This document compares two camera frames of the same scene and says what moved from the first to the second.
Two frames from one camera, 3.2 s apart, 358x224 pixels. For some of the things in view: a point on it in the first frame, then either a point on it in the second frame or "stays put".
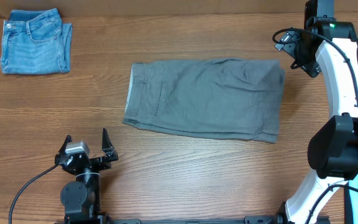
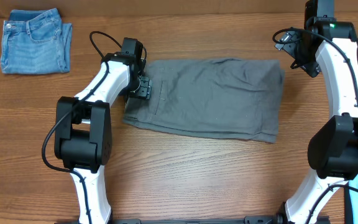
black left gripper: [104, 162] -> [144, 87]
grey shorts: [234, 97] stays put
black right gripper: [292, 39] stays put
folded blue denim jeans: [35, 42] stays put
